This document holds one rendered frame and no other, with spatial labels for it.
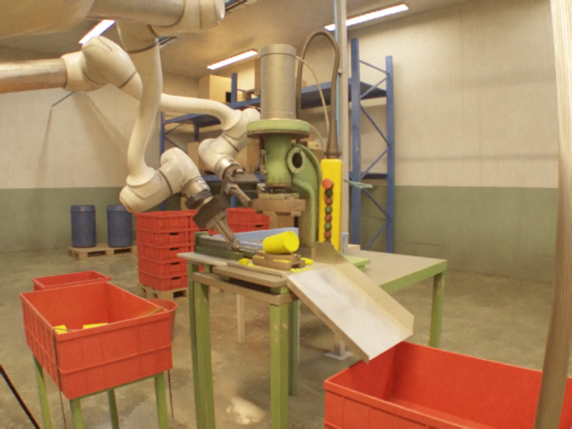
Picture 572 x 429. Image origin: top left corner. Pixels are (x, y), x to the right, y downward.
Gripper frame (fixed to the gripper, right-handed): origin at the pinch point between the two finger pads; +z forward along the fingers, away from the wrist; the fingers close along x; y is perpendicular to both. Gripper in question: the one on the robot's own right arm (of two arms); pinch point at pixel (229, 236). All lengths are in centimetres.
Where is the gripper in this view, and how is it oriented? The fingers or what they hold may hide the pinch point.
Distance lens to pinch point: 140.5
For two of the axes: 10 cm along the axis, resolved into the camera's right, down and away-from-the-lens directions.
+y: 3.2, -0.6, 9.5
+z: 6.1, 7.8, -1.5
